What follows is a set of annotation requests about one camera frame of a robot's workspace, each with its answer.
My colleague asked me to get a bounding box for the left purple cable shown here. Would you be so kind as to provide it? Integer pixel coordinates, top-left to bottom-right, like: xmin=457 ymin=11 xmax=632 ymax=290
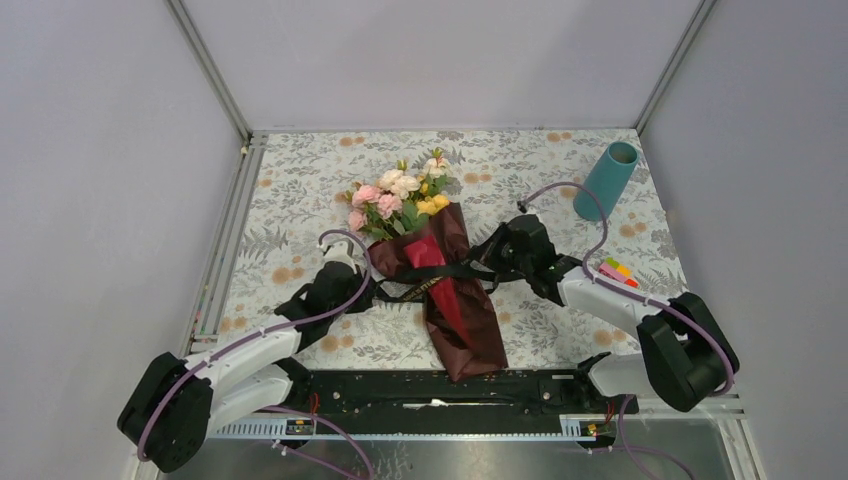
xmin=135 ymin=229 xmax=376 ymax=480

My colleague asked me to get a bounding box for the floral patterned table mat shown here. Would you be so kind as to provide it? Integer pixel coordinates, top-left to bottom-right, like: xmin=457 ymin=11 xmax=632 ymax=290
xmin=218 ymin=129 xmax=695 ymax=370

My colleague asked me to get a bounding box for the colourful block stack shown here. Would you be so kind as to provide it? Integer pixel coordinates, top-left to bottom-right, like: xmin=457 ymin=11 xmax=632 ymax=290
xmin=598 ymin=257 xmax=640 ymax=289

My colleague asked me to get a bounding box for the purple cable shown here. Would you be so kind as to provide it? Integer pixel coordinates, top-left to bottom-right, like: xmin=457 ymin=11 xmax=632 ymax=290
xmin=135 ymin=229 xmax=376 ymax=480
xmin=515 ymin=181 xmax=738 ymax=480

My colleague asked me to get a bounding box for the teal cylindrical vase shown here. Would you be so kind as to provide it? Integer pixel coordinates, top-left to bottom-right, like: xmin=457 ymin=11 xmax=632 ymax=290
xmin=573 ymin=141 xmax=640 ymax=221

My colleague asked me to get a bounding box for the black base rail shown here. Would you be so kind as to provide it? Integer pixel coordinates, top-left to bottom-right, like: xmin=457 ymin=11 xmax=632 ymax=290
xmin=281 ymin=369 xmax=639 ymax=437

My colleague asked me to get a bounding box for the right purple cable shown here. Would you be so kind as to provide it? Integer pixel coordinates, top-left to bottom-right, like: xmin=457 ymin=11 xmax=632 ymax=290
xmin=515 ymin=181 xmax=738 ymax=480

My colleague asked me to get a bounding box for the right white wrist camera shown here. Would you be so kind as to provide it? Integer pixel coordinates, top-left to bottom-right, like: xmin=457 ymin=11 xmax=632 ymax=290
xmin=514 ymin=201 xmax=545 ymax=229

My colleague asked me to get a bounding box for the flower bouquet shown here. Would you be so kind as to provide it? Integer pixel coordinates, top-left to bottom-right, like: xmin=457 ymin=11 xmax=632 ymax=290
xmin=345 ymin=147 xmax=508 ymax=382

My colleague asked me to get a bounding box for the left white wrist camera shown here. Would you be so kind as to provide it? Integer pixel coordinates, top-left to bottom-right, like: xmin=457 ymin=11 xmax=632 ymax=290
xmin=318 ymin=239 xmax=357 ymax=269

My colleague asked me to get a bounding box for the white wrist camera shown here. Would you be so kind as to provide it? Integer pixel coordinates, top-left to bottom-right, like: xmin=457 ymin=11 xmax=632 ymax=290
xmin=514 ymin=201 xmax=545 ymax=229
xmin=318 ymin=239 xmax=357 ymax=269

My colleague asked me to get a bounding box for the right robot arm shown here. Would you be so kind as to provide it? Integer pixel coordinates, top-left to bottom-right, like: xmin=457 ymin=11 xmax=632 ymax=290
xmin=470 ymin=214 xmax=739 ymax=412

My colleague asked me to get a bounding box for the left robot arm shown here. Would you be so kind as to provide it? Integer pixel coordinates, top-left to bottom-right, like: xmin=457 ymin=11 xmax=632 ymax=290
xmin=117 ymin=259 xmax=374 ymax=473

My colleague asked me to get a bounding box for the black gold-lettered ribbon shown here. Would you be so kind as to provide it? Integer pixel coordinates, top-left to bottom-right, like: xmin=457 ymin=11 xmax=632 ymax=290
xmin=373 ymin=260 xmax=521 ymax=303

